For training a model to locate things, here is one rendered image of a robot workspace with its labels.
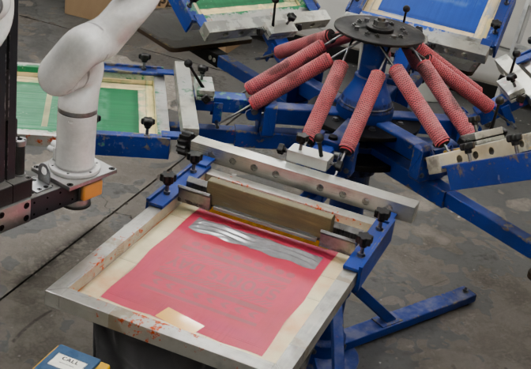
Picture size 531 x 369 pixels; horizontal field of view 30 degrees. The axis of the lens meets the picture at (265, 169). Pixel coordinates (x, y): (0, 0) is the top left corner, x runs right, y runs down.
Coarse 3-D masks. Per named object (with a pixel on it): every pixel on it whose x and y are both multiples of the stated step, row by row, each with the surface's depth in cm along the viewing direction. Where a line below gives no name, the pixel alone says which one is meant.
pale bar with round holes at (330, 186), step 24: (192, 144) 290; (216, 144) 290; (240, 168) 287; (264, 168) 284; (288, 168) 282; (312, 192) 280; (336, 192) 277; (360, 192) 274; (384, 192) 276; (408, 216) 271
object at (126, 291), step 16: (224, 224) 265; (240, 224) 266; (176, 240) 255; (208, 240) 257; (144, 256) 246; (160, 256) 247; (144, 272) 239; (112, 288) 231; (128, 288) 232; (144, 288) 233; (128, 304) 226; (144, 304) 227; (160, 304) 228; (176, 304) 229
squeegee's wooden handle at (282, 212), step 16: (208, 192) 266; (224, 192) 264; (240, 192) 262; (256, 192) 262; (240, 208) 264; (256, 208) 262; (272, 208) 260; (288, 208) 258; (304, 208) 257; (288, 224) 260; (304, 224) 258; (320, 224) 256
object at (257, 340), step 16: (288, 240) 262; (256, 256) 253; (320, 256) 257; (304, 272) 249; (320, 272) 250; (288, 288) 241; (304, 288) 242; (288, 304) 235; (208, 320) 225; (224, 320) 226; (272, 320) 228; (208, 336) 220; (224, 336) 220; (240, 336) 221; (256, 336) 222; (272, 336) 223; (256, 352) 216
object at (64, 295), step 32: (288, 192) 280; (128, 224) 252; (352, 224) 271; (96, 256) 237; (64, 288) 223; (96, 320) 218; (128, 320) 215; (320, 320) 225; (192, 352) 211; (224, 352) 209; (288, 352) 212
